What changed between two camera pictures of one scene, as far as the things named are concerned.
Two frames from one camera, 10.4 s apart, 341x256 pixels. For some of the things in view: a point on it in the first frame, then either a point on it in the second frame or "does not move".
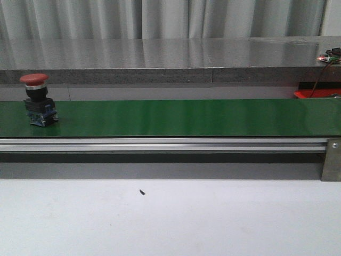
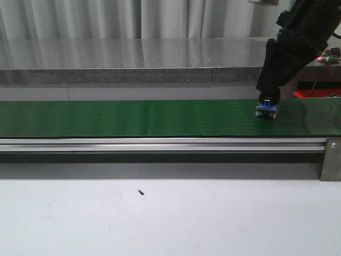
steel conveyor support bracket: (331, 170) does not move
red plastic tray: (317, 93) does not move
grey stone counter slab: (167, 61) does not move
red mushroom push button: (40, 109) -> (267, 110)
